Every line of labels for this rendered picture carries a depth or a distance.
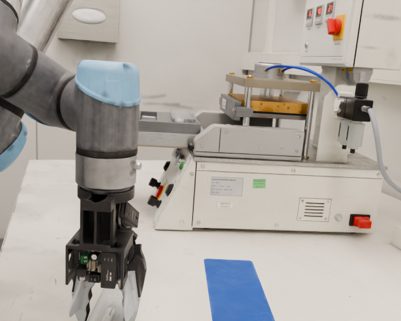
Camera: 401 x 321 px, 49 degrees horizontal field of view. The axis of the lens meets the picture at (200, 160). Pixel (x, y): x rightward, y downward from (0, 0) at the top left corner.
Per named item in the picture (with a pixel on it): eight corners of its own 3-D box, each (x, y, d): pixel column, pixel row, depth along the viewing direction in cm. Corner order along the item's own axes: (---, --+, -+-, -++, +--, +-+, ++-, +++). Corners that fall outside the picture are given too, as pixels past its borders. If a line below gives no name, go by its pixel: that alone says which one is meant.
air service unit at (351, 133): (342, 144, 103) (351, 81, 100) (372, 158, 89) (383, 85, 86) (321, 143, 103) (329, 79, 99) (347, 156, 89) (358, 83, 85)
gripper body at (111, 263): (62, 290, 53) (62, 195, 51) (83, 258, 62) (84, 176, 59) (125, 295, 53) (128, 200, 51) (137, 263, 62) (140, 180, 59)
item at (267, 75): (304, 111, 130) (309, 65, 127) (349, 127, 100) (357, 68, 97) (223, 106, 127) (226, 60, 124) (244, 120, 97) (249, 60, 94)
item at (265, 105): (284, 111, 126) (289, 77, 124) (311, 121, 104) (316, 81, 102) (226, 107, 124) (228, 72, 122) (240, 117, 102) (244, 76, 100)
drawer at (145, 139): (198, 135, 126) (200, 108, 124) (206, 151, 104) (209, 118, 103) (93, 129, 122) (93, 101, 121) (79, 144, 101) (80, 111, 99)
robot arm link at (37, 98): (9, 42, 58) (54, 45, 51) (72, 85, 67) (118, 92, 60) (-19, 95, 57) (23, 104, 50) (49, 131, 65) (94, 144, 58)
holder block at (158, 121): (193, 122, 124) (193, 113, 123) (200, 134, 104) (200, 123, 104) (134, 119, 122) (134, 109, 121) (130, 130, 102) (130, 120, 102)
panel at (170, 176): (154, 189, 132) (184, 135, 129) (154, 226, 103) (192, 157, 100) (148, 186, 132) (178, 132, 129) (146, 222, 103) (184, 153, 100)
